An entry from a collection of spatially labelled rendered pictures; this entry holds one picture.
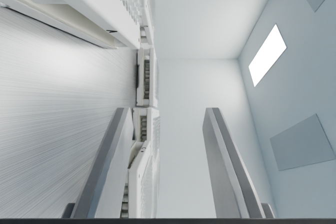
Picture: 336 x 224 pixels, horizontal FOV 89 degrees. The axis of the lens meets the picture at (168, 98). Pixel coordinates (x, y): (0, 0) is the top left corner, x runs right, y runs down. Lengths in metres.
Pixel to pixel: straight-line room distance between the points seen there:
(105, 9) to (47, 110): 0.12
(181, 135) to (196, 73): 1.73
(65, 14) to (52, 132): 0.13
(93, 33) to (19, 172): 0.18
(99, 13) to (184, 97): 4.06
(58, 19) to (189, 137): 3.69
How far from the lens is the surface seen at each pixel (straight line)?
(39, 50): 0.22
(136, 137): 0.65
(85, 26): 0.26
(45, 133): 0.23
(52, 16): 0.21
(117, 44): 0.36
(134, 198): 0.39
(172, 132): 3.83
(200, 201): 3.69
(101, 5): 0.18
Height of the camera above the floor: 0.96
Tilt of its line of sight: level
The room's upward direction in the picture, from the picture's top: 90 degrees clockwise
